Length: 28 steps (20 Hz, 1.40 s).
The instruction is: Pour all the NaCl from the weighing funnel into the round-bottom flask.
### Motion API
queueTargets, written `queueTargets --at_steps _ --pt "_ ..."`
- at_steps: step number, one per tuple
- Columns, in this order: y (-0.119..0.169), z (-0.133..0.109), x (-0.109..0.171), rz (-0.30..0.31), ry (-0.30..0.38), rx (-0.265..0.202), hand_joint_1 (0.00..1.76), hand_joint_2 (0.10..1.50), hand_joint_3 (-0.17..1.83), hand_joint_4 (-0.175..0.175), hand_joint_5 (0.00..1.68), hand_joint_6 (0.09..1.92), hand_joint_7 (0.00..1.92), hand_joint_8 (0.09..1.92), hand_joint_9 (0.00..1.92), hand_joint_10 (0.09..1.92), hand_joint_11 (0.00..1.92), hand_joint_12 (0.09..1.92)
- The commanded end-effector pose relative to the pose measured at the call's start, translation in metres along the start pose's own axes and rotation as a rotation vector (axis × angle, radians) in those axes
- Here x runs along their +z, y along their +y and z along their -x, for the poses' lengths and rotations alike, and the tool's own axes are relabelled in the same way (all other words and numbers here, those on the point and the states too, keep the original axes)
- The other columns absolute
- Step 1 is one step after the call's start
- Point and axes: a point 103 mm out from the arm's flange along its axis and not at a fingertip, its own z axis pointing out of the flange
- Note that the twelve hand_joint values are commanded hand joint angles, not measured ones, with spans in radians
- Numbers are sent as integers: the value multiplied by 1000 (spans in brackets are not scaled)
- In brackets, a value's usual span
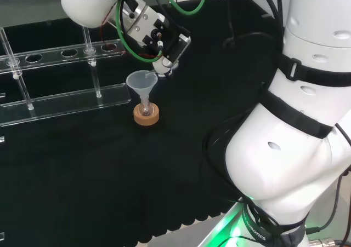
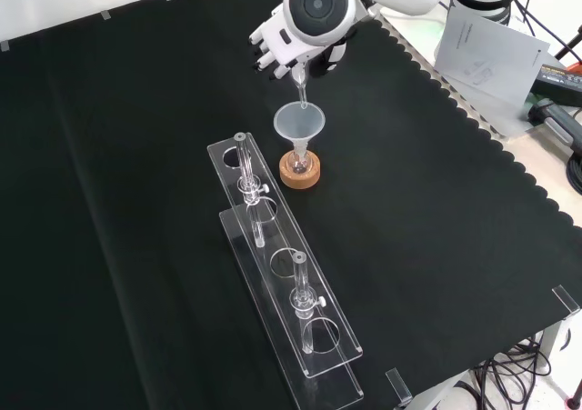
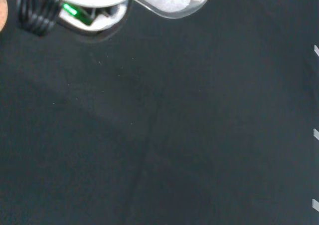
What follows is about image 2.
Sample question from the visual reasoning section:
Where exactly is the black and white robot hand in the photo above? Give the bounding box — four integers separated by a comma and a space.
248, 4, 350, 83

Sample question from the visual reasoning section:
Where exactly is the translucent plastic funnel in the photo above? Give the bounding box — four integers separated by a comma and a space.
273, 102, 327, 157

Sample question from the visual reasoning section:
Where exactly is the small glass round-bottom flask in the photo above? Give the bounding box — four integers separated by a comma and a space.
287, 141, 316, 177

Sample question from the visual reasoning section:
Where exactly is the clear acrylic funnel stand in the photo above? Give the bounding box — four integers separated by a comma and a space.
206, 131, 366, 410

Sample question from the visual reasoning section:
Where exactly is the pale board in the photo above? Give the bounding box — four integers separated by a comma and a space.
433, 4, 552, 139

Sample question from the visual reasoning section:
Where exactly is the black bench cloth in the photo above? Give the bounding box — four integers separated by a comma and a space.
0, 0, 582, 410

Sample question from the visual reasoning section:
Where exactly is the black power adapter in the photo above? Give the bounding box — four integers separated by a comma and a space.
530, 61, 582, 102

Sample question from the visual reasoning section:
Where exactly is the black tripod leg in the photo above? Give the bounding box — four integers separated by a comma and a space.
551, 20, 582, 65

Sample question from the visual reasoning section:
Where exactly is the grey and black clamp tool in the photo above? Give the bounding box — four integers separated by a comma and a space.
526, 99, 582, 159

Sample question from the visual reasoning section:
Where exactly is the clear acrylic cloth clip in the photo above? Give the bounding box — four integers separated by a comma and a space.
385, 367, 414, 407
551, 284, 582, 316

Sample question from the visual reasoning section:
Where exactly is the cork ring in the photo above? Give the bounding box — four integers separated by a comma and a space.
278, 150, 324, 190

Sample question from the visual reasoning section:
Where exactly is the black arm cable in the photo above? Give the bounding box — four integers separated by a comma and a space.
508, 0, 549, 36

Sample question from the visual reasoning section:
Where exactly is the black floor cable bundle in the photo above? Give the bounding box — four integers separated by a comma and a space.
471, 331, 554, 410

